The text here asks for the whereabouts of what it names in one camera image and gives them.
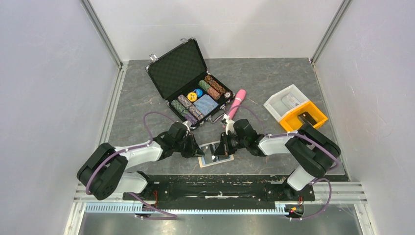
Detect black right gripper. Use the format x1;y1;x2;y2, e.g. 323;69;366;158
214;131;248;155

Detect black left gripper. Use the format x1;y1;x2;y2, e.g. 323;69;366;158
174;133;204;159

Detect silver blue credit card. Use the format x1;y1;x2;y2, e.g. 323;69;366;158
199;141;231;166

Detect beige leather card holder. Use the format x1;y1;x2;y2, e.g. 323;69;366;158
198;141;234;168

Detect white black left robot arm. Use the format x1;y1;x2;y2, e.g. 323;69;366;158
76;121;204;201

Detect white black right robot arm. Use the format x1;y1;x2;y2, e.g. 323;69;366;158
214;119;341;200

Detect blue playing card deck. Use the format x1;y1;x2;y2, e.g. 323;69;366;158
193;97;218;117

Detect white card in white bin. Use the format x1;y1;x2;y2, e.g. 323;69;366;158
281;94;301;110

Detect black card in yellow bin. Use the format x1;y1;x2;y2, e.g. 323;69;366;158
298;112;318;126

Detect green purple chip stack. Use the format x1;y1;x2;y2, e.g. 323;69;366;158
171;100;198;125

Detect blue orange chip stack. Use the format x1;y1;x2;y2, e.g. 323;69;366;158
177;94;205;120

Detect loose black white chips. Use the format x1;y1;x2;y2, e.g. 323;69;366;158
224;92;234;99

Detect pink cylindrical device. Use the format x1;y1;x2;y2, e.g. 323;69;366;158
225;89;246;119

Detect black poker chip case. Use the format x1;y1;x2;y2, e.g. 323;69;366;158
145;38;235;130

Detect blue dealer button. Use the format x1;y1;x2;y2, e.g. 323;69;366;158
194;89;204;97

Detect orange black chip stack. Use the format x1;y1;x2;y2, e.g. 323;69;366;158
204;75;226;95

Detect green red chip stack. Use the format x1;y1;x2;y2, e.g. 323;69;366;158
198;80;221;100

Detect white plastic bin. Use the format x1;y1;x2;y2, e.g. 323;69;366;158
263;84;310;122

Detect yellow plastic bin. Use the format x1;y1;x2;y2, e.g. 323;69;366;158
279;101;328;132

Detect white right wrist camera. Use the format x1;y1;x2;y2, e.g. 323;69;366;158
221;114;235;135

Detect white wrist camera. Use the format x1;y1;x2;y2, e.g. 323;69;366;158
221;114;235;135
182;120;192;131

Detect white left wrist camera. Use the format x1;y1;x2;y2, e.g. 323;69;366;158
182;120;192;131

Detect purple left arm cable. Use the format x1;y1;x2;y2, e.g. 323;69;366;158
85;112;179;220

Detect white slotted cable duct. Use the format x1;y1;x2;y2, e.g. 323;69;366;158
85;202;289;215

